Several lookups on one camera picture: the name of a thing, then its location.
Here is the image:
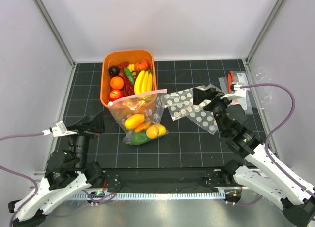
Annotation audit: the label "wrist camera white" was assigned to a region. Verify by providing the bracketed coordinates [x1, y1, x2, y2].
[43, 121, 77, 137]
[221, 82, 247, 100]

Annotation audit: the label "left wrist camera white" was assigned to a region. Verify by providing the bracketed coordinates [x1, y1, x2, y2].
[43, 121, 77, 137]

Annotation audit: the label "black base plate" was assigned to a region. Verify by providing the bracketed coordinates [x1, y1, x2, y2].
[92, 167, 239, 193]

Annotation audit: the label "grey slotted cable duct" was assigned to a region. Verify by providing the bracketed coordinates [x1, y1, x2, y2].
[71, 189, 226, 201]

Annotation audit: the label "clear bag orange zipper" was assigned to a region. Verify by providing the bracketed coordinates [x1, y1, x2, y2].
[219, 71, 253, 114]

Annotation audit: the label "white polka dot zip bag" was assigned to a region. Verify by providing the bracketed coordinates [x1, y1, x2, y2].
[164, 88, 218, 135]

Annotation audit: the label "red toy chili peppers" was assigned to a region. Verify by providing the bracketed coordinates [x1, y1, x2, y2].
[117, 62, 134, 97]

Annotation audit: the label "orange plastic basket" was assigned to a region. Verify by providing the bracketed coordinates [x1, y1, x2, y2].
[100, 49, 157, 107]

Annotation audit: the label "yellow toy mango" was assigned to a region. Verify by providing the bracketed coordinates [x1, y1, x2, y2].
[124, 114, 145, 130]
[158, 124, 167, 136]

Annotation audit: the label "toy orange fruit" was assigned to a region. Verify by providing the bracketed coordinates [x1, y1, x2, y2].
[110, 76, 124, 90]

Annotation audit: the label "dark purple toy plum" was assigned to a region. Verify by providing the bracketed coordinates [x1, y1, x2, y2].
[108, 65, 120, 77]

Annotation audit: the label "green toy cucumber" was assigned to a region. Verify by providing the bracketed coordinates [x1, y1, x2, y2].
[124, 67, 135, 87]

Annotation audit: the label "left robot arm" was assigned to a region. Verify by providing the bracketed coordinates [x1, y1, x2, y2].
[8, 111, 105, 227]

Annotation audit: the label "red toy apple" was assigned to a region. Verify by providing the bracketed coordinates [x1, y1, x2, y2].
[108, 89, 124, 102]

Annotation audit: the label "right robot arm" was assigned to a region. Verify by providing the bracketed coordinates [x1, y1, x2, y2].
[193, 85, 315, 227]

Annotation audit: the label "yellow toy lemon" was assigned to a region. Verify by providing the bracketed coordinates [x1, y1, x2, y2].
[146, 125, 159, 139]

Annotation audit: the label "orange toy pumpkin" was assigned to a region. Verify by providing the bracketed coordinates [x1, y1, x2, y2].
[134, 60, 150, 72]

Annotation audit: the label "pink polka dot zip bag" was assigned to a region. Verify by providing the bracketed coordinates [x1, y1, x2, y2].
[108, 89, 169, 146]

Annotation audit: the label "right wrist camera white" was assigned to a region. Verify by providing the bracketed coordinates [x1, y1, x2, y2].
[221, 82, 247, 100]

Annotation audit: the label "yellow toy banana bunch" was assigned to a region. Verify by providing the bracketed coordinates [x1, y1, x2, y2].
[134, 71, 153, 94]

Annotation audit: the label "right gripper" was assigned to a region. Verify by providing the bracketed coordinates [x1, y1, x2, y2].
[193, 87, 238, 135]

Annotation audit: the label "yellow toy corn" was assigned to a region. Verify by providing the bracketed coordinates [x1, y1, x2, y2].
[128, 64, 136, 76]

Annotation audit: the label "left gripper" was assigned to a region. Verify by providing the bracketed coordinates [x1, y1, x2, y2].
[64, 110, 106, 168]

